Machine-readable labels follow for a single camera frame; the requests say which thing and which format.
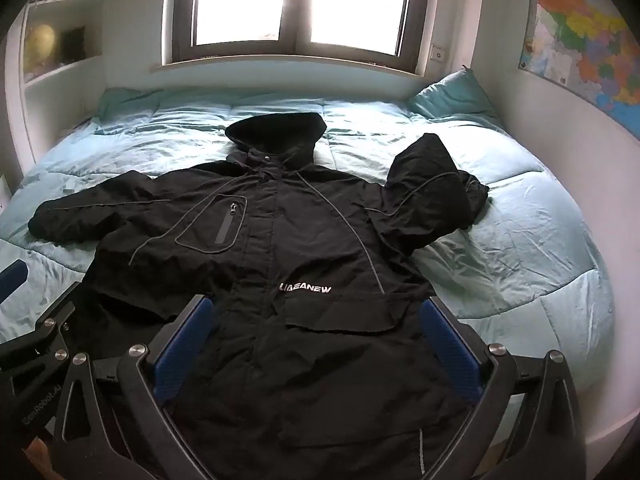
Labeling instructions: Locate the dark shelf ornament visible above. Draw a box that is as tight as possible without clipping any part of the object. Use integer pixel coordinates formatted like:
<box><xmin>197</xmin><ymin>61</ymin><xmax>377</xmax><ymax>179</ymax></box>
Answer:
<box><xmin>60</xmin><ymin>26</ymin><xmax>87</xmax><ymax>63</ymax></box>

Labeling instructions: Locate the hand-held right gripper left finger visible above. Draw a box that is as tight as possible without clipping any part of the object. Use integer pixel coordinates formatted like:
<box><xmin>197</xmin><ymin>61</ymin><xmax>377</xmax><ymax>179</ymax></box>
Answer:
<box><xmin>52</xmin><ymin>294</ymin><xmax>217</xmax><ymax>480</ymax></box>

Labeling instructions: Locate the light blue duvet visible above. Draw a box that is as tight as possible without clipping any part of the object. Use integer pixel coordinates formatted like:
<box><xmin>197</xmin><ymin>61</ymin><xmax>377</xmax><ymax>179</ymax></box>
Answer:
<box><xmin>0</xmin><ymin>87</ymin><xmax>616</xmax><ymax>441</ymax></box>

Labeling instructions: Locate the teal pillow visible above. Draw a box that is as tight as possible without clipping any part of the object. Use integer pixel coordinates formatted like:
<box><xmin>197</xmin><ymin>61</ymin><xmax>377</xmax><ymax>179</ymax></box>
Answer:
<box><xmin>92</xmin><ymin>87</ymin><xmax>166</xmax><ymax>126</ymax></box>
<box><xmin>406</xmin><ymin>69</ymin><xmax>506</xmax><ymax>128</ymax></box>

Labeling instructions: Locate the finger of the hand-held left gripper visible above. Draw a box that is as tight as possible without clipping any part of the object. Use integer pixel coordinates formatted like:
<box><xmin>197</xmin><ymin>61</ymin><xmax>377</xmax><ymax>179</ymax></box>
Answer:
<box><xmin>0</xmin><ymin>260</ymin><xmax>29</xmax><ymax>306</ymax></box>
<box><xmin>0</xmin><ymin>282</ymin><xmax>90</xmax><ymax>377</ymax></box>

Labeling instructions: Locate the colourful wall map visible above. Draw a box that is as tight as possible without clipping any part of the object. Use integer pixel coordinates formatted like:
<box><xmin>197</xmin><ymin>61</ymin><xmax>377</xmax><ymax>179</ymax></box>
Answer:
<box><xmin>517</xmin><ymin>0</ymin><xmax>640</xmax><ymax>141</ymax></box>

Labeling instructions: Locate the white wall bookshelf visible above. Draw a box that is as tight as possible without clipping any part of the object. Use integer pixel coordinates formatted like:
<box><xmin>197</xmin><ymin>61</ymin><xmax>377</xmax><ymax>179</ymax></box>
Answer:
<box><xmin>20</xmin><ymin>0</ymin><xmax>113</xmax><ymax>161</ymax></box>

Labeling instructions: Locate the black hooded jacket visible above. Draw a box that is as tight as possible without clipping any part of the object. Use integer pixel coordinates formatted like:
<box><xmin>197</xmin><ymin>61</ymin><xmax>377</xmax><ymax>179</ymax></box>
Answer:
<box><xmin>27</xmin><ymin>111</ymin><xmax>491</xmax><ymax>480</ymax></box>

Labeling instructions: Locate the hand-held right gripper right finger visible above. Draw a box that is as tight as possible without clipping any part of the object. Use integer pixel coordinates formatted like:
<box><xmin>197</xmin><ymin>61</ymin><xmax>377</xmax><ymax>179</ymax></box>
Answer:
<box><xmin>419</xmin><ymin>296</ymin><xmax>587</xmax><ymax>480</ymax></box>

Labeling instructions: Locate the yellow globe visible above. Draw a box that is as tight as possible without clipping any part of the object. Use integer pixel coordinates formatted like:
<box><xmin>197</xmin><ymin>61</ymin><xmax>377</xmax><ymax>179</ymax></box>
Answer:
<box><xmin>25</xmin><ymin>24</ymin><xmax>57</xmax><ymax>71</ymax></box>

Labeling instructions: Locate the window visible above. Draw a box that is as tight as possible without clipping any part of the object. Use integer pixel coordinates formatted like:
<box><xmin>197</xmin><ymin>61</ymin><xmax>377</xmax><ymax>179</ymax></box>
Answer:
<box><xmin>162</xmin><ymin>0</ymin><xmax>441</xmax><ymax>73</ymax></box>

